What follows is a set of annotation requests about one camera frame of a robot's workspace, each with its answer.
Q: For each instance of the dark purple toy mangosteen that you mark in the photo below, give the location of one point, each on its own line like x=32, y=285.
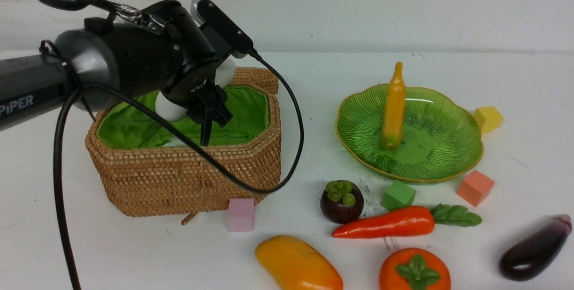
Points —
x=341, y=201

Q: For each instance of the green leaf-shaped glass plate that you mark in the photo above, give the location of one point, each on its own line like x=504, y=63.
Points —
x=440, y=140

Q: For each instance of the green foam cube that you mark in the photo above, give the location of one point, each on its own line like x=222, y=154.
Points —
x=397, y=195

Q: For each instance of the dark purple toy eggplant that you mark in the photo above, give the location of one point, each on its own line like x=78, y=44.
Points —
x=531, y=256

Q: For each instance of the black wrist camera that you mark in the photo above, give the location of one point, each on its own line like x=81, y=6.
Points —
x=226, y=38

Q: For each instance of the pink foam cube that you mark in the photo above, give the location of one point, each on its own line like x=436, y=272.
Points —
x=241, y=215

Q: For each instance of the orange foam cube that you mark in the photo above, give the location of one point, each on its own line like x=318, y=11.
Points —
x=475, y=188

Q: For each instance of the yellow-orange toy mango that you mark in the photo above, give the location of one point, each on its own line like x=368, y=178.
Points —
x=296, y=265

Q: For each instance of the orange toy persimmon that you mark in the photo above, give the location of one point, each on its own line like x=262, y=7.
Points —
x=414, y=269

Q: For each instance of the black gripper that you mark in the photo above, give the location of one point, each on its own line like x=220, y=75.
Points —
x=192, y=83

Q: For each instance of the white toy radish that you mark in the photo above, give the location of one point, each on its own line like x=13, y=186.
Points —
x=172, y=112

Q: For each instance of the woven wicker basket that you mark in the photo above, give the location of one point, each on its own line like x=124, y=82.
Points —
x=177, y=180

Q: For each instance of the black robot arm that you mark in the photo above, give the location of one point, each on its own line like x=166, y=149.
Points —
x=125, y=57

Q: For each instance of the yellow foam cube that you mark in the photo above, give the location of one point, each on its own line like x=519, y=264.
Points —
x=488, y=118

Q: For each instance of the woven wicker basket lid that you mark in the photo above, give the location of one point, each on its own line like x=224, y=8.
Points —
x=260, y=77

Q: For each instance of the orange toy carrot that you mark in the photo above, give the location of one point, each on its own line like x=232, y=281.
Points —
x=410, y=221

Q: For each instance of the yellow toy banana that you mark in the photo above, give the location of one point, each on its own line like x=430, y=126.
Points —
x=393, y=117

